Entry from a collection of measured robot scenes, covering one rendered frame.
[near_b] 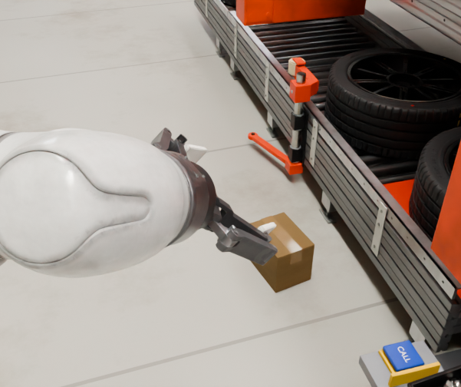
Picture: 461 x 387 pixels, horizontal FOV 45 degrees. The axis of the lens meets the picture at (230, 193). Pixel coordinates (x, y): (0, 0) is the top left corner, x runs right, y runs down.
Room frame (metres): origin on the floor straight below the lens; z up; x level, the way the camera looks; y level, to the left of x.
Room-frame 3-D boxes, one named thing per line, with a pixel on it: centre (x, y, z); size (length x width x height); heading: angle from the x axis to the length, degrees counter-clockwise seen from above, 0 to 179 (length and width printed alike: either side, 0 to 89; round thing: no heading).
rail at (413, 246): (2.31, -0.34, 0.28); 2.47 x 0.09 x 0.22; 15
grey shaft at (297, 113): (2.21, -0.30, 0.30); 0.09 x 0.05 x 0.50; 15
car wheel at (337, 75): (2.29, -0.77, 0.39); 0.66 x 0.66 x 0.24
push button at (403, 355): (0.83, -0.40, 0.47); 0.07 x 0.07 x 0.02; 15
